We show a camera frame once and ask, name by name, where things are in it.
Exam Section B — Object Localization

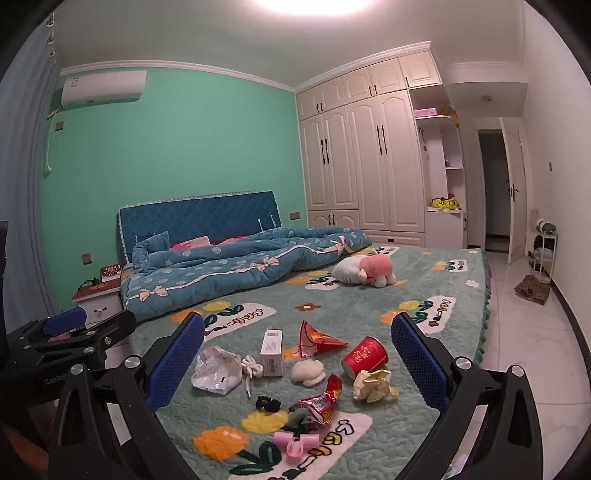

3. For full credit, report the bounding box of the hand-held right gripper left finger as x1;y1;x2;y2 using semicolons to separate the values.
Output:
48;311;206;480

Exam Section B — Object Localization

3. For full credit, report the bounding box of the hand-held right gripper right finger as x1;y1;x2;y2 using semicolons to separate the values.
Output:
390;311;543;480

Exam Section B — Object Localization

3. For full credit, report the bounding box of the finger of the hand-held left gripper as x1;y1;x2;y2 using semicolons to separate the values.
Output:
28;311;138;371
7;307;88;346

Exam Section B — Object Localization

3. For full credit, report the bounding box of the clear plastic wrapper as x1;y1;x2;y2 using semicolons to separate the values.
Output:
191;347;244;395

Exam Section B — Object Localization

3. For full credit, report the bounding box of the yellowish paper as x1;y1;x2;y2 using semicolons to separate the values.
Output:
352;368;400;403

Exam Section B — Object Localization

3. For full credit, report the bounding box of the red paper cup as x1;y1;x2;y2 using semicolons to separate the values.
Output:
341;336;389;379

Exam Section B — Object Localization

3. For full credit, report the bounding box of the white cord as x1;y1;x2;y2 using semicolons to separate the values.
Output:
241;355;264;398

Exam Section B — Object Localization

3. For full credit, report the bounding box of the white cardboard box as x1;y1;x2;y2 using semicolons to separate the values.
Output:
260;328;284;379

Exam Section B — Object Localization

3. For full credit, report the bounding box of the red orange snack packet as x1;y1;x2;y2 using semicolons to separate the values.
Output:
295;320;349;360

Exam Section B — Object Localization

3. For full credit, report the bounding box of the red crinkled snack wrapper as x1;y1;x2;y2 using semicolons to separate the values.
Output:
288;374;343;432

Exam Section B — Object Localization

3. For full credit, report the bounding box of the white tissue ball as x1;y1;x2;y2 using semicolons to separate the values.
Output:
291;359;327;386

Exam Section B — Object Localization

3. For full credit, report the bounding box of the pink plastic clip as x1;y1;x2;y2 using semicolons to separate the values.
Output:
273;431;320;463

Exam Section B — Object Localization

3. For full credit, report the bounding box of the white nightstand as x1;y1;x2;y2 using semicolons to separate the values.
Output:
71;279;123;324

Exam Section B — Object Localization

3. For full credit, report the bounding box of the bed with green floral cover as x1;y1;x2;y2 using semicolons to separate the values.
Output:
122;242;497;480

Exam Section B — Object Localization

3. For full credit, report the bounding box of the blue pillow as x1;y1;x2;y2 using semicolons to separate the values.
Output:
133;232;171;259

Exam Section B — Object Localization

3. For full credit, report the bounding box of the blue bow print quilt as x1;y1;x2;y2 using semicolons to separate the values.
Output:
124;226;374;323

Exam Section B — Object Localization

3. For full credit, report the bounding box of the pink and white plush toy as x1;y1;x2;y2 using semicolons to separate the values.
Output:
332;254;397;289

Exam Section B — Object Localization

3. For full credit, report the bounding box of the pink pillow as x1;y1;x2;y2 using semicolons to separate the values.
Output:
171;235;211;252

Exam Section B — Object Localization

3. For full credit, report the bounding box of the woven straw basket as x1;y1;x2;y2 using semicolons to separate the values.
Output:
515;275;550;305

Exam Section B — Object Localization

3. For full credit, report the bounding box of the blue quilted headboard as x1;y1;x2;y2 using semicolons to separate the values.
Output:
119;191;282;264

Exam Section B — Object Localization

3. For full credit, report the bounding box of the white open shelf unit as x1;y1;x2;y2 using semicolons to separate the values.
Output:
409;85;469;250

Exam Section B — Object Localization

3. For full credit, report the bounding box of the blue grey curtain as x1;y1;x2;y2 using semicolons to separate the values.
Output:
0;9;63;333

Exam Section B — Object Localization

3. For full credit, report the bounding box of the white metal rack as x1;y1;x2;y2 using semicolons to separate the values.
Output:
529;217;558;284

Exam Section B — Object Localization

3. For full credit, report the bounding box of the white air conditioner pipe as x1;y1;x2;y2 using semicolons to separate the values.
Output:
46;110;59;172

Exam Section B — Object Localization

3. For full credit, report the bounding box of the white door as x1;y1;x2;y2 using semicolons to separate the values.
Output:
500;117;527;265

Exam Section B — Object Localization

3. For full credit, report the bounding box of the white wardrobe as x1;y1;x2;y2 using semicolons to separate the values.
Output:
295;41;444;247

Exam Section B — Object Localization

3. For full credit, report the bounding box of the white air conditioner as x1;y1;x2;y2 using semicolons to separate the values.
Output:
61;70;147;110

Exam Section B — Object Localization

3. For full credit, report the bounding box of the ceiling light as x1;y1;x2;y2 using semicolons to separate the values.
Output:
252;0;375;12

